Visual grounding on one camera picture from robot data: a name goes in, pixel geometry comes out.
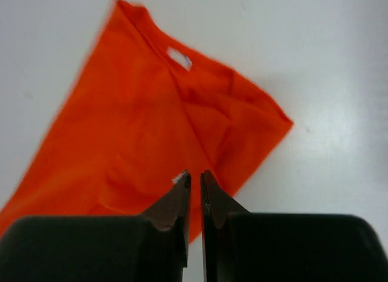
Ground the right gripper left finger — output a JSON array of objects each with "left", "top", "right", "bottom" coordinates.
[{"left": 1, "top": 171, "right": 191, "bottom": 281}]

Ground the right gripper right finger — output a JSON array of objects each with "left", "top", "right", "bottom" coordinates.
[{"left": 201, "top": 170, "right": 387, "bottom": 281}]

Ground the orange t shirt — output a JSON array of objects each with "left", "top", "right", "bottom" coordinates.
[{"left": 1, "top": 0, "right": 293, "bottom": 240}]

